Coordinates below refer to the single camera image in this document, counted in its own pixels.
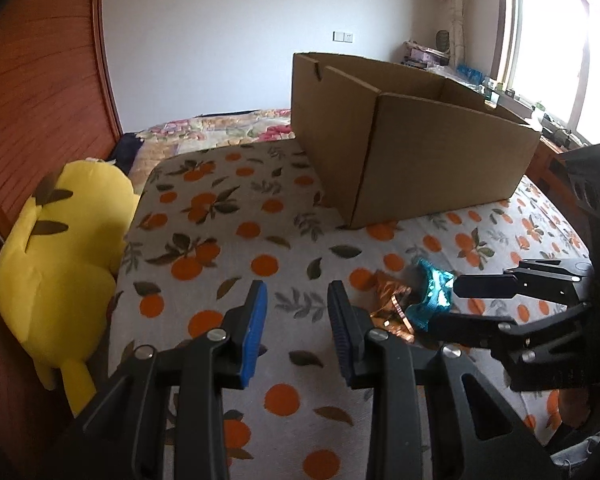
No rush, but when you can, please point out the wooden cabinet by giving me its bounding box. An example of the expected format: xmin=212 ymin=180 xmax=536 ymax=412
xmin=524 ymin=135 xmax=580 ymax=181

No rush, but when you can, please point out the teal foil snack packet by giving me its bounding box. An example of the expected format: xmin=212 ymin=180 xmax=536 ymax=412
xmin=414 ymin=257 xmax=456 ymax=332

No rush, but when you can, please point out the window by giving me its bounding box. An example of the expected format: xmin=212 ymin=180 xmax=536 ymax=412
xmin=500 ymin=0 xmax=600 ymax=131

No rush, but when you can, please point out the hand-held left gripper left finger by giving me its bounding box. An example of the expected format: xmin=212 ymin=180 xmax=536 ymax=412
xmin=72 ymin=279 xmax=269 ymax=480

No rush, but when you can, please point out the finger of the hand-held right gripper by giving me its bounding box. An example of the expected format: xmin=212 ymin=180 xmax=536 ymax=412
xmin=452 ymin=258 xmax=595 ymax=306
xmin=425 ymin=302 xmax=588 ymax=357

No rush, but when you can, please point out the brown cardboard box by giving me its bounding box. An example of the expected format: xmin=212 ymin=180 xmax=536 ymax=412
xmin=290 ymin=51 xmax=543 ymax=231

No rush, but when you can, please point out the yellow plush toy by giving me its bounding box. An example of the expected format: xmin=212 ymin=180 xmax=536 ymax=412
xmin=0 ymin=157 xmax=142 ymax=417

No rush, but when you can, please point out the floral quilt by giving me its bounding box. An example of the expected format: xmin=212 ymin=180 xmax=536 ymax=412
xmin=130 ymin=107 xmax=298 ymax=181

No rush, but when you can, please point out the pile of small boxes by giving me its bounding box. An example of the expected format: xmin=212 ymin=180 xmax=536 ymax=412
xmin=401 ymin=40 xmax=480 ymax=83

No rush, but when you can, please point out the dark blue cloth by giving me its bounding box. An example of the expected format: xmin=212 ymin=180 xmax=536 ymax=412
xmin=112 ymin=132 xmax=143 ymax=176

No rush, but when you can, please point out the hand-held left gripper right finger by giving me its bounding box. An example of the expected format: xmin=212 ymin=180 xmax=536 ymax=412
xmin=327 ymin=280 xmax=560 ymax=480

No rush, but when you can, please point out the wooden headboard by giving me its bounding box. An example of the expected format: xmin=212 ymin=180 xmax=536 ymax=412
xmin=0 ymin=0 xmax=126 ymax=480

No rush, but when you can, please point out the orange fruit print blanket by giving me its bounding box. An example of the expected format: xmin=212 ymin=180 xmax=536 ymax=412
xmin=107 ymin=140 xmax=595 ymax=480

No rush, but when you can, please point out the row of small windowsill items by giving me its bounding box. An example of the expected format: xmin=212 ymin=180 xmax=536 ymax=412
xmin=480 ymin=72 xmax=580 ymax=148

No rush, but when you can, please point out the patterned curtain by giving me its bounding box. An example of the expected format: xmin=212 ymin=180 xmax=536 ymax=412
xmin=440 ymin=0 xmax=518 ymax=68

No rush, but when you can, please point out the copper foil snack packet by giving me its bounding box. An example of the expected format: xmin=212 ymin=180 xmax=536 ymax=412
xmin=367 ymin=270 xmax=415 ymax=343

